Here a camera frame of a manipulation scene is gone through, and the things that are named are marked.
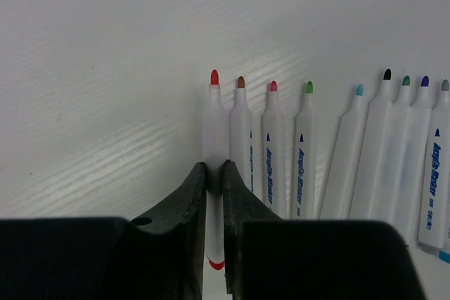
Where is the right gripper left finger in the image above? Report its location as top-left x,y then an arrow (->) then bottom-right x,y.
1,162 -> 206,299

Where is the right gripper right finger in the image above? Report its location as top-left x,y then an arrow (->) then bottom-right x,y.
222,161 -> 425,299

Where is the light green capped pen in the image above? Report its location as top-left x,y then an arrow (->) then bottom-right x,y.
292,81 -> 316,220

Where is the maroon capped pen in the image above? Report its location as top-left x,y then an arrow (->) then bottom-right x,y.
230,76 -> 254,193

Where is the dark green pen body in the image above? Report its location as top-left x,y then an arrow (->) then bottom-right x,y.
377,75 -> 412,224

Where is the pink capped pen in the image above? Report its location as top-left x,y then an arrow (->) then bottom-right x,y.
262,80 -> 287,219

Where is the red capped pen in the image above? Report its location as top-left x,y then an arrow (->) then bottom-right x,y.
202,70 -> 230,270

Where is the grey pen body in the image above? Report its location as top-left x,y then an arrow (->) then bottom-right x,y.
418,79 -> 449,255

